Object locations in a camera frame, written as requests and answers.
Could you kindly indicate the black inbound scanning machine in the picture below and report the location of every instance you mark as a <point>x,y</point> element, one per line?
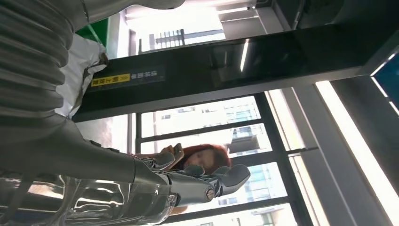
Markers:
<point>218,71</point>

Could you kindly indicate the person's phone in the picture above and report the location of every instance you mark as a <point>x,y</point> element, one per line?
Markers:
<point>178,151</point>

